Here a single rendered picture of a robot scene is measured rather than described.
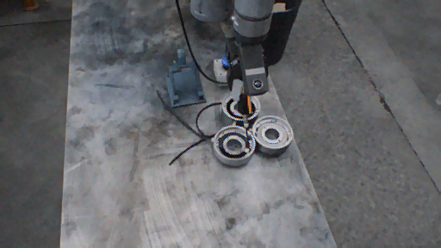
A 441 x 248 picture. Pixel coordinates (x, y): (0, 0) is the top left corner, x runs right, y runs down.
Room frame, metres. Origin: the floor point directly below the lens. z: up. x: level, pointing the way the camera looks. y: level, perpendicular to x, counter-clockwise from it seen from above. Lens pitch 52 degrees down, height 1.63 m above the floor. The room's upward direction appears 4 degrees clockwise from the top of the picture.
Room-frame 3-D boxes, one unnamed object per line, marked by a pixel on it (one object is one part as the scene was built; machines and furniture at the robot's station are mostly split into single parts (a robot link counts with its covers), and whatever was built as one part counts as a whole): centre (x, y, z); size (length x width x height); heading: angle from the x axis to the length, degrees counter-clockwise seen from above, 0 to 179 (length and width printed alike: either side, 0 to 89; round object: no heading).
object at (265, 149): (0.59, -0.15, 0.82); 0.10 x 0.10 x 0.04
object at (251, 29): (0.63, -0.05, 1.15); 0.08 x 0.08 x 0.05
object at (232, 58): (0.64, -0.05, 1.07); 0.09 x 0.08 x 0.12; 17
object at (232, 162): (0.55, -0.05, 0.82); 0.10 x 0.10 x 0.04
